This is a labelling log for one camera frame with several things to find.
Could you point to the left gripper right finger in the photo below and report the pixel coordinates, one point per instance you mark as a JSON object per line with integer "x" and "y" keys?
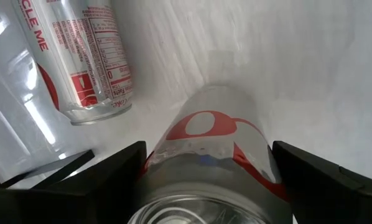
{"x": 335, "y": 199}

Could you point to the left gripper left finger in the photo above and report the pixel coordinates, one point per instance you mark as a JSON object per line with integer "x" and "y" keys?
{"x": 64, "y": 202}

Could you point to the silver Diet Coke can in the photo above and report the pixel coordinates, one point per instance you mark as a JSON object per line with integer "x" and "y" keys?
{"x": 211, "y": 155}
{"x": 80, "y": 62}

